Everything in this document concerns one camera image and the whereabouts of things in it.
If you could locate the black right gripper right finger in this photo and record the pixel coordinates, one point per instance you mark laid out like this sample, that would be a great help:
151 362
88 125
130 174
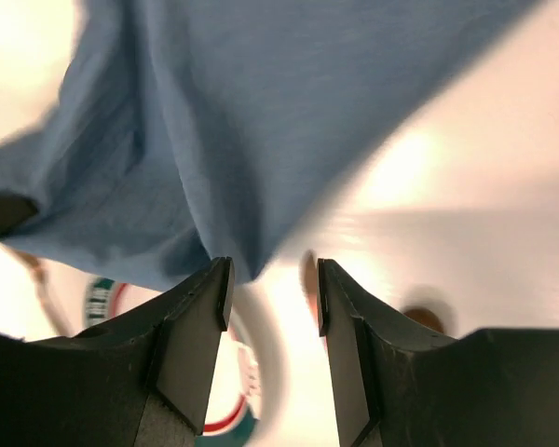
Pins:
398 383

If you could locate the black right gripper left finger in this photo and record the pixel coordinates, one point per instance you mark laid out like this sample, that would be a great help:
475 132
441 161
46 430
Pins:
141 379

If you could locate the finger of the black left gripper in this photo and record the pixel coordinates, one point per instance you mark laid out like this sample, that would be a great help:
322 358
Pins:
14 211

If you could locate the copper fork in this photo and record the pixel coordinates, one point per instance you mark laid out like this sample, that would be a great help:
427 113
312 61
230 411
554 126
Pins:
39 276

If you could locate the dark wooden spoon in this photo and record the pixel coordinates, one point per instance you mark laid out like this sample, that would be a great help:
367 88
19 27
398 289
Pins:
425 317

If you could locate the white plate green red rim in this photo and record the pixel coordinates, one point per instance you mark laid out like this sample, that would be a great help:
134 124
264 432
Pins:
249 379

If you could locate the copper table knife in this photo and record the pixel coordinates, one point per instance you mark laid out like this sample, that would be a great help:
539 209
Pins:
309 282

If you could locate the blue cloth placemat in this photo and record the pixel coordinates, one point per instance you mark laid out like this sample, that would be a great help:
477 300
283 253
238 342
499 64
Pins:
188 130

